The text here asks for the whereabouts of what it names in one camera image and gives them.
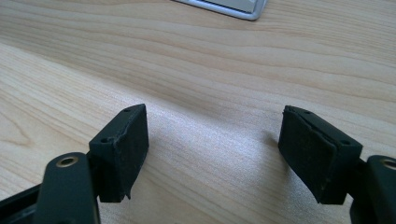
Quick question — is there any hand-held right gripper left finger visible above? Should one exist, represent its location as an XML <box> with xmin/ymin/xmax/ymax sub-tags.
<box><xmin>88</xmin><ymin>103</ymin><xmax>150</xmax><ymax>203</ymax></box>

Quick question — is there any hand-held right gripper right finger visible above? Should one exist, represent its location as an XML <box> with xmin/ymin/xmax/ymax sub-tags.
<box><xmin>277</xmin><ymin>105</ymin><xmax>364</xmax><ymax>205</ymax></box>

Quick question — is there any white wire storage rack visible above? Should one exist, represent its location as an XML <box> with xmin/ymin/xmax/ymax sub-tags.
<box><xmin>172</xmin><ymin>0</ymin><xmax>269</xmax><ymax>21</ymax></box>

